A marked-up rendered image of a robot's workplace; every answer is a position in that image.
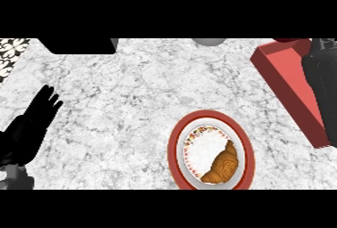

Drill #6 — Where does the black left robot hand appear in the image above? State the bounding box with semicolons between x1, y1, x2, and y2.
0;84;65;167

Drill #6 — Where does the red rimmed white plate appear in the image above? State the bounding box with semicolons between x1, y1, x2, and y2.
165;109;257;191

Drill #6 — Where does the brown pear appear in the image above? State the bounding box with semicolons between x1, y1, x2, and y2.
198;139;241;184

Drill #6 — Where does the red cardboard box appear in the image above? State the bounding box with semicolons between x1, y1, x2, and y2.
248;38;331;150

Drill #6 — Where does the black white patterned tile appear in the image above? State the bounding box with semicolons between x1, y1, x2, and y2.
0;37;31;84

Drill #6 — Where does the black flat panel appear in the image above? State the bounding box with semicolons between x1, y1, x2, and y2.
38;37;121;55

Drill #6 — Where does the grey round object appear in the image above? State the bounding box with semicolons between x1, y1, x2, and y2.
190;37;227;47

